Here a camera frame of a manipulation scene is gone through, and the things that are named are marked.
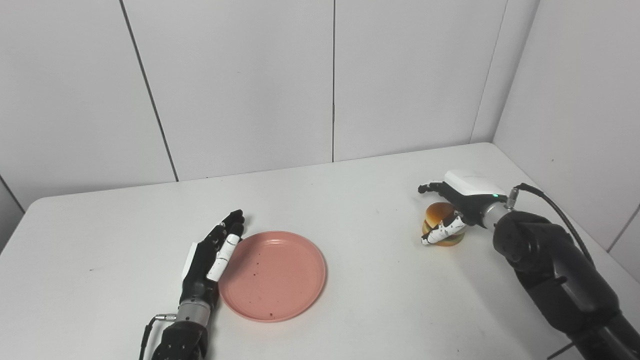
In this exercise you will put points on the toy hamburger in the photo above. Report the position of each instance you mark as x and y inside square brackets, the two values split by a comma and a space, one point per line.
[437, 212]

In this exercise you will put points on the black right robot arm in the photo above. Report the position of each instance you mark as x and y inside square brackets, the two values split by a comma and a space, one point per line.
[560, 270]

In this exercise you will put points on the pink round plate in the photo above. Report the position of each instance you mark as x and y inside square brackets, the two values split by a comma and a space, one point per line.
[275, 277]

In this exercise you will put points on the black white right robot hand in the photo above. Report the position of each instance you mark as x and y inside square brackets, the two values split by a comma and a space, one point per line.
[472, 195]

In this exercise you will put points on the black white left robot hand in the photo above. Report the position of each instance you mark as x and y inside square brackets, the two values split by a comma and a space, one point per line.
[200, 270]

